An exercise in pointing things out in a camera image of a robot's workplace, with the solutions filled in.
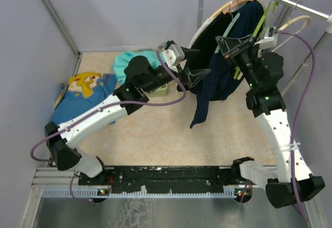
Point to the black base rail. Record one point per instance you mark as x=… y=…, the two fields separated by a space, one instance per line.
x=168 y=181

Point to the yellow hanger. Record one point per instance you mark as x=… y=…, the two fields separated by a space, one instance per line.
x=217 y=12

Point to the cream hanger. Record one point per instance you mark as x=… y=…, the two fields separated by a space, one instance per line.
x=296 y=24

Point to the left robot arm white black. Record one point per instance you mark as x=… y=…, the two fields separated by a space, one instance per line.
x=63 y=139

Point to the dark navy t-shirt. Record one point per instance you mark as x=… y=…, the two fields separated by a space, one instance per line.
x=217 y=85

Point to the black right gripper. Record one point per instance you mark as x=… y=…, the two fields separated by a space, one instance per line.
x=231 y=48

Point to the mint green hanger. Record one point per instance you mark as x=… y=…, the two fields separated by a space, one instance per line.
x=231 y=24

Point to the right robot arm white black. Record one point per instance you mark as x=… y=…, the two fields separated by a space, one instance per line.
x=293 y=180

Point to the teal t-shirt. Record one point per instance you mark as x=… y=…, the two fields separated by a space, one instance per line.
x=127 y=58

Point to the orange hanger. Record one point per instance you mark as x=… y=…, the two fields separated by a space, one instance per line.
x=233 y=4

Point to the black t-shirt white trim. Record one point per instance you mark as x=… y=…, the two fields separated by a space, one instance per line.
x=204 y=38

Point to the blue Pikachu t-shirt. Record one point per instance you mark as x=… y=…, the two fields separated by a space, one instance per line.
x=82 y=92

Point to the metal clothes rack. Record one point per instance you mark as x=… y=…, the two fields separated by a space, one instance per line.
x=293 y=5

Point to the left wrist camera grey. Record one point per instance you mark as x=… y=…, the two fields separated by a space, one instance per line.
x=173 y=56

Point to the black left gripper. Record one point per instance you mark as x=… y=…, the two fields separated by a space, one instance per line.
x=193 y=76

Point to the light green plastic basket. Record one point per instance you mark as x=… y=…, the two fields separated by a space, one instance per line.
x=159 y=92

